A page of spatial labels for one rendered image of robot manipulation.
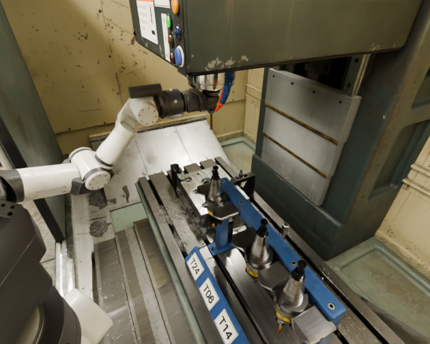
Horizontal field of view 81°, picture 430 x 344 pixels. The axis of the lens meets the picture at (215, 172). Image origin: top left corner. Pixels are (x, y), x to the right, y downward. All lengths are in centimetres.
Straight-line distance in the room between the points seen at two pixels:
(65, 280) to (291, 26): 113
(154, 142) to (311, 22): 149
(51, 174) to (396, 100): 106
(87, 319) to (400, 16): 90
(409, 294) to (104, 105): 198
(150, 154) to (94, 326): 159
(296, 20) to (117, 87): 142
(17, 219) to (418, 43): 95
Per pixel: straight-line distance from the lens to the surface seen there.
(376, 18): 80
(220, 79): 82
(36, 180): 83
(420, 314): 153
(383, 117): 101
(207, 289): 88
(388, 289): 153
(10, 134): 108
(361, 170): 110
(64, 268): 125
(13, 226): 20
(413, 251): 160
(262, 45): 57
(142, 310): 109
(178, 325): 104
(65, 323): 25
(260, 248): 57
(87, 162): 87
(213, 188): 70
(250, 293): 93
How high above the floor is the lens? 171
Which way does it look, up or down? 35 degrees down
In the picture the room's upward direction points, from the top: straight up
